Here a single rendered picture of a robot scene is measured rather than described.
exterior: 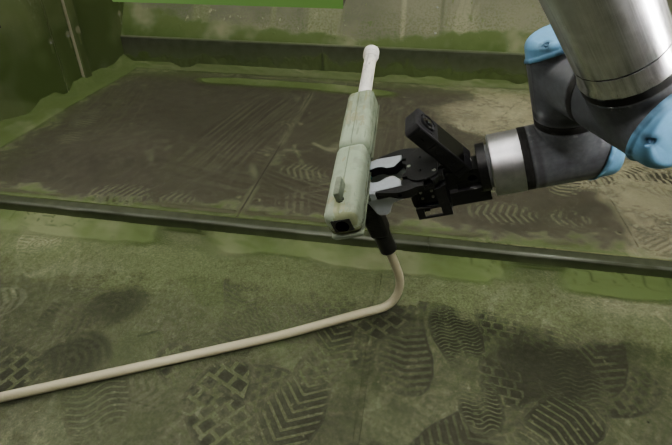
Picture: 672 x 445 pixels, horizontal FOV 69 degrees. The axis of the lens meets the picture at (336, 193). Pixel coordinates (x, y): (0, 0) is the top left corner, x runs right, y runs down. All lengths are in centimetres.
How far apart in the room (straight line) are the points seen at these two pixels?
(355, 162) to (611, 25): 38
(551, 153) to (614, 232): 60
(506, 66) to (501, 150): 141
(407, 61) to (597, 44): 162
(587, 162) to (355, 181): 30
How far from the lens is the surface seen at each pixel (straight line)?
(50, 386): 97
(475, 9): 213
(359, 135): 76
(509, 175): 70
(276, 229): 114
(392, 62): 207
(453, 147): 71
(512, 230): 118
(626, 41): 48
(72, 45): 217
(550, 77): 63
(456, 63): 207
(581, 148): 69
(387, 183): 72
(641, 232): 131
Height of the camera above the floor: 70
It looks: 32 degrees down
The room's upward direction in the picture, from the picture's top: straight up
